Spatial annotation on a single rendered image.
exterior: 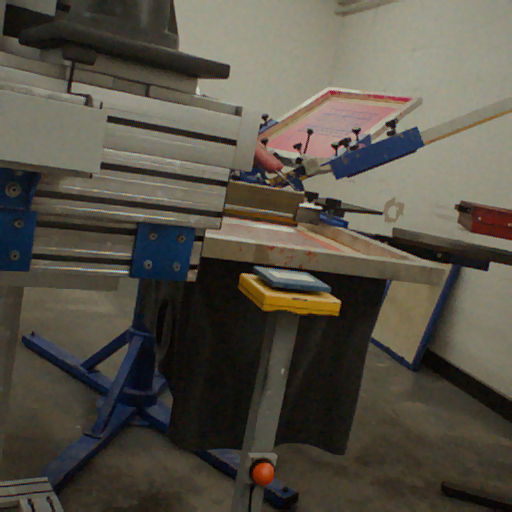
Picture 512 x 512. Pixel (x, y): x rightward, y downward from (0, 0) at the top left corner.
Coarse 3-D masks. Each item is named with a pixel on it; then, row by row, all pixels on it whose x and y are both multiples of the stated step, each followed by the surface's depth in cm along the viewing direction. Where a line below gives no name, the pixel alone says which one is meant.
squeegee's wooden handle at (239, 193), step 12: (228, 192) 178; (240, 192) 179; (252, 192) 180; (264, 192) 181; (276, 192) 182; (288, 192) 183; (300, 192) 185; (240, 204) 179; (252, 204) 181; (264, 204) 182; (276, 204) 183; (288, 204) 184
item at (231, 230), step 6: (222, 228) 159; (228, 228) 161; (234, 228) 163; (240, 228) 165; (216, 234) 147; (222, 234) 149; (228, 234) 150; (234, 234) 152; (240, 234) 154; (246, 234) 156; (252, 234) 158; (258, 240) 150; (264, 240) 152
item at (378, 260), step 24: (216, 240) 118; (240, 240) 120; (336, 240) 175; (360, 240) 163; (288, 264) 124; (312, 264) 125; (336, 264) 127; (360, 264) 129; (384, 264) 130; (408, 264) 132; (432, 264) 138
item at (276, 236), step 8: (240, 224) 173; (272, 224) 187; (256, 232) 163; (264, 232) 166; (272, 232) 169; (280, 232) 172; (288, 232) 174; (304, 232) 182; (272, 240) 154; (280, 240) 157; (288, 240) 160; (296, 240) 162; (304, 240) 165; (312, 240) 168; (320, 240) 172; (320, 248) 156; (328, 248) 159; (336, 248) 162
